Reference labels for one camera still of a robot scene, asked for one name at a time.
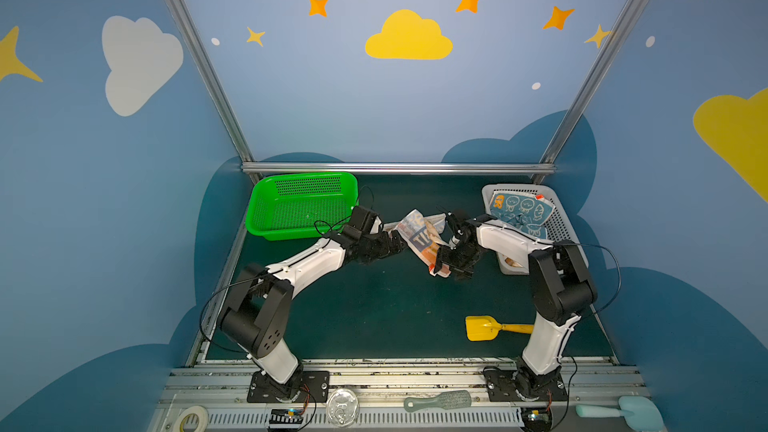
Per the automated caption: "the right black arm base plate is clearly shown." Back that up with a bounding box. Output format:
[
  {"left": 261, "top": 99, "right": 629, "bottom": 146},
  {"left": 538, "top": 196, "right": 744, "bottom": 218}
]
[{"left": 482, "top": 366, "right": 568, "bottom": 402}]

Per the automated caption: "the white tape roll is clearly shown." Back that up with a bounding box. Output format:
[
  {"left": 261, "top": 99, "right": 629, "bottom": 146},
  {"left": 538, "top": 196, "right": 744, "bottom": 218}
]
[{"left": 171, "top": 405, "right": 210, "bottom": 432}]

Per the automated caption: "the green plastic basket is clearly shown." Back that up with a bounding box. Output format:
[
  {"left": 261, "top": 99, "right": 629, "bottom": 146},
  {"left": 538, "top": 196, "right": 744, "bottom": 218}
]
[{"left": 245, "top": 172, "right": 359, "bottom": 241}]

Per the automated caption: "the aluminium left frame post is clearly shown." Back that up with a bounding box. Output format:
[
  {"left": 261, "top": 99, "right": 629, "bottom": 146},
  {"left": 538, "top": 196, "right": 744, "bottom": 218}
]
[{"left": 164, "top": 0, "right": 254, "bottom": 163}]

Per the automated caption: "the orange pattern towel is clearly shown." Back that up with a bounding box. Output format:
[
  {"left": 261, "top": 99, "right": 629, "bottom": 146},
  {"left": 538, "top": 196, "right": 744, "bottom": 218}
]
[{"left": 505, "top": 257, "right": 523, "bottom": 269}]

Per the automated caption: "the left small circuit board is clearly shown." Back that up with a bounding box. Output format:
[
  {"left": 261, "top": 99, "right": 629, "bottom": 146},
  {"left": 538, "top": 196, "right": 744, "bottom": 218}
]
[{"left": 266, "top": 409, "right": 305, "bottom": 432}]

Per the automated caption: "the clear round lid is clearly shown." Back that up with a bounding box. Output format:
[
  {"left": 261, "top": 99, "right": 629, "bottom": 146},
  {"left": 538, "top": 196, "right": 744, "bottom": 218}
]
[{"left": 326, "top": 388, "right": 360, "bottom": 427}]

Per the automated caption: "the right small circuit board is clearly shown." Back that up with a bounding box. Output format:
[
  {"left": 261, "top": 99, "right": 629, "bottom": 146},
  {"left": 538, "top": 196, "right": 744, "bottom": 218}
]
[{"left": 521, "top": 408, "right": 552, "bottom": 432}]

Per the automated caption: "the grey plastic basket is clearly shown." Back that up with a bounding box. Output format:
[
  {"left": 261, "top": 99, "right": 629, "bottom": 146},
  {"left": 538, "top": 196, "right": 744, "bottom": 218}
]
[{"left": 482, "top": 184, "right": 579, "bottom": 242}]

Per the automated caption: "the mint green spatula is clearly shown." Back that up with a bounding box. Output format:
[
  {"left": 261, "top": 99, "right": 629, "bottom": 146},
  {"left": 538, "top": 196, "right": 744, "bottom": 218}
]
[{"left": 575, "top": 396, "right": 665, "bottom": 432}]

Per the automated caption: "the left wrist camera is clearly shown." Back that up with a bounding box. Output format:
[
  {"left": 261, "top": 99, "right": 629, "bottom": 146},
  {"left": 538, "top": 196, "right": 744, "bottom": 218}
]
[{"left": 347, "top": 206, "right": 382, "bottom": 234}]

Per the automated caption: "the yellow toy shovel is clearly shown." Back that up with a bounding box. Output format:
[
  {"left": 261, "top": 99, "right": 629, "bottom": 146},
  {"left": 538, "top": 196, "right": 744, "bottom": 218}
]
[{"left": 465, "top": 316, "right": 534, "bottom": 342}]

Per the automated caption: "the aluminium rear frame bar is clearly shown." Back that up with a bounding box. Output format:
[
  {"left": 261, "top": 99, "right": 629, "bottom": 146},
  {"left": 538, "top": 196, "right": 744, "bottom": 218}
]
[{"left": 241, "top": 161, "right": 556, "bottom": 176}]

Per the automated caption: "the aluminium front rail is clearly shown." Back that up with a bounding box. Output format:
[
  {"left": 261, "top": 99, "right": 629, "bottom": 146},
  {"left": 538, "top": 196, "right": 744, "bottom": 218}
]
[{"left": 148, "top": 357, "right": 651, "bottom": 431}]

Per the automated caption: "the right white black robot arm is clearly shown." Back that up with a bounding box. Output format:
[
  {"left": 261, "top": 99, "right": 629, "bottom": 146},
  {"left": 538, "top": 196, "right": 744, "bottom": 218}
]
[{"left": 436, "top": 213, "right": 598, "bottom": 378}]

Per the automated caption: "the aluminium frame post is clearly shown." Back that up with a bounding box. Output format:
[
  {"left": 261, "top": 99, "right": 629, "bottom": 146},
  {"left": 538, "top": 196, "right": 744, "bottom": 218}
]
[
  {"left": 539, "top": 0, "right": 650, "bottom": 175},
  {"left": 164, "top": 0, "right": 254, "bottom": 163}
]

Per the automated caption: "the small circuit board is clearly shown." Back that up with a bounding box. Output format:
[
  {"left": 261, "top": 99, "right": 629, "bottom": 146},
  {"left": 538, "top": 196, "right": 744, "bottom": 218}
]
[
  {"left": 266, "top": 409, "right": 305, "bottom": 432},
  {"left": 521, "top": 408, "right": 552, "bottom": 432}
]

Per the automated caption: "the grey green brush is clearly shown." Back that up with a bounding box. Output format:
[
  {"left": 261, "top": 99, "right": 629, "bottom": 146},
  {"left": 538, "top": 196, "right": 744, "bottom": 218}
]
[{"left": 403, "top": 390, "right": 473, "bottom": 413}]

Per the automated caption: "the striped rabbit text towel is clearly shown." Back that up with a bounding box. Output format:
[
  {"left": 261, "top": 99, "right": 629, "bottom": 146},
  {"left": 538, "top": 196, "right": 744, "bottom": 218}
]
[{"left": 384, "top": 209, "right": 450, "bottom": 278}]

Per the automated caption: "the teal owl pattern towel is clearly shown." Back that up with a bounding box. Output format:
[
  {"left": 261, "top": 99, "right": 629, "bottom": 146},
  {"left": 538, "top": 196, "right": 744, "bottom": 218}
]
[{"left": 489, "top": 191, "right": 555, "bottom": 239}]

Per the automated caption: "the aluminium right frame post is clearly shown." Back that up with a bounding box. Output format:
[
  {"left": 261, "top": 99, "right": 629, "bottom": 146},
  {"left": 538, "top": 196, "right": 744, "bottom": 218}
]
[{"left": 539, "top": 0, "right": 650, "bottom": 175}]

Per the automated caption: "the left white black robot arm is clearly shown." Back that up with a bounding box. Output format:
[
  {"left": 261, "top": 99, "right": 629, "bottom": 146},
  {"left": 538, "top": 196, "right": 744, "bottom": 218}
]
[{"left": 216, "top": 227, "right": 407, "bottom": 386}]

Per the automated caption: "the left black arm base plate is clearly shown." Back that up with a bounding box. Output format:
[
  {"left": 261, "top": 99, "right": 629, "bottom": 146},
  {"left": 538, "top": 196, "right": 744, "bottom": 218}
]
[{"left": 246, "top": 368, "right": 330, "bottom": 403}]

